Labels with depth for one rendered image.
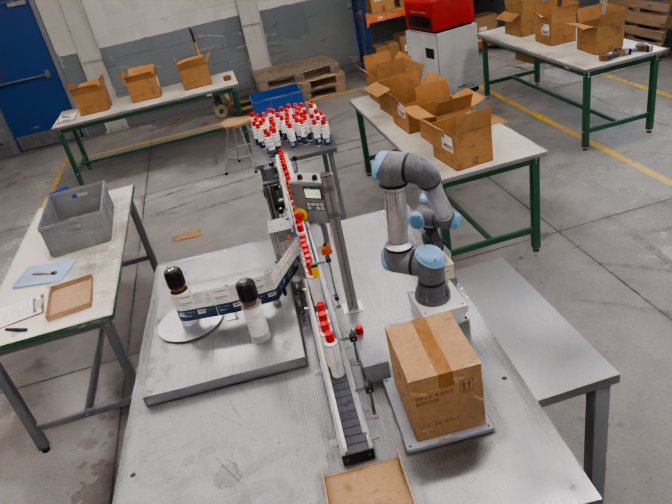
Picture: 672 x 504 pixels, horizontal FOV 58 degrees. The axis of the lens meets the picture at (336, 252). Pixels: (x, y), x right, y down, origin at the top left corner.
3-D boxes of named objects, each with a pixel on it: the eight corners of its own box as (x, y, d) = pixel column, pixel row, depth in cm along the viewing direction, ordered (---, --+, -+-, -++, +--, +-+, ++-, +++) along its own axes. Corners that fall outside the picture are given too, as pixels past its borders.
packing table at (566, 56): (480, 97, 753) (476, 33, 714) (539, 82, 762) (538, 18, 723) (582, 153, 564) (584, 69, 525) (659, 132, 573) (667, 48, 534)
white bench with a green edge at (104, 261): (78, 292, 511) (38, 208, 471) (166, 268, 519) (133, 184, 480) (33, 461, 347) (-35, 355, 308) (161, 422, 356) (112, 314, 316)
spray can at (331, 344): (331, 371, 235) (320, 330, 224) (344, 368, 235) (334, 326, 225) (333, 380, 230) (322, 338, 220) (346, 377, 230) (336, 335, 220)
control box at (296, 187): (307, 211, 267) (298, 171, 258) (341, 213, 260) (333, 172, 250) (296, 222, 260) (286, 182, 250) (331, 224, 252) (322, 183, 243)
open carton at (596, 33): (562, 51, 587) (563, 11, 568) (605, 41, 589) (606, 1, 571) (585, 59, 550) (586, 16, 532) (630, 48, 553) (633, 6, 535)
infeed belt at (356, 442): (295, 238, 343) (293, 232, 341) (309, 234, 343) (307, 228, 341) (347, 463, 200) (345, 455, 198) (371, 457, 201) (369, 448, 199)
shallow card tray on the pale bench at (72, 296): (52, 291, 350) (49, 286, 348) (93, 278, 355) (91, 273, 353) (47, 322, 321) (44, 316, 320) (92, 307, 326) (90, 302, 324)
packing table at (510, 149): (361, 174, 615) (348, 100, 576) (435, 154, 624) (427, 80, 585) (444, 282, 426) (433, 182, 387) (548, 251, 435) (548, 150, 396)
